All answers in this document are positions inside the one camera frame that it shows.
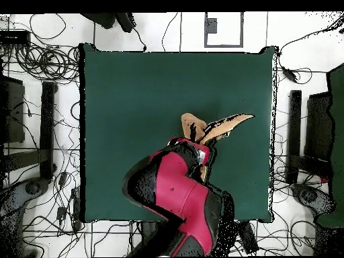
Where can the grey chair base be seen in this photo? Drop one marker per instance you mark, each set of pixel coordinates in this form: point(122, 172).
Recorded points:
point(309, 196)
point(32, 188)

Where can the grey square floor frame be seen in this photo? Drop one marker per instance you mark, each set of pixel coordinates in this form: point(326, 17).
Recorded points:
point(205, 32)

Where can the person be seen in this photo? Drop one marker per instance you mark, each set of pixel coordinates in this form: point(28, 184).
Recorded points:
point(125, 22)

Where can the black flat panel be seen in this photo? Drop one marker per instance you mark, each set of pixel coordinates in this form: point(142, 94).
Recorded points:
point(14, 113)
point(318, 126)

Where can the tan terry towel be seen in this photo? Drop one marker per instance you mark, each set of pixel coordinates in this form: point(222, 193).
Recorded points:
point(220, 125)

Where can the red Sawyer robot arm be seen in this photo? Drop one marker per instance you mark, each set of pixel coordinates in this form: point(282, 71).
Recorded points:
point(182, 193)

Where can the black power adapter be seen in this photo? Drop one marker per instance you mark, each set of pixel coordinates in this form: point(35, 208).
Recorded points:
point(289, 74)

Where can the green cloth sheet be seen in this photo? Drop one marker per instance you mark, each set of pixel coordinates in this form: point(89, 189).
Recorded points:
point(338, 134)

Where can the small grey box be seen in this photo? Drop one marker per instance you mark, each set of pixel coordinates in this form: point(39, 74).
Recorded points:
point(212, 26)

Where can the dark green table cloth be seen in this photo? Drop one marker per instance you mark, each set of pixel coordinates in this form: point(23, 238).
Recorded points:
point(121, 94)

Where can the black electronics box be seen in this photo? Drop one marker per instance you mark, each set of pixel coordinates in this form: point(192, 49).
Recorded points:
point(14, 37)

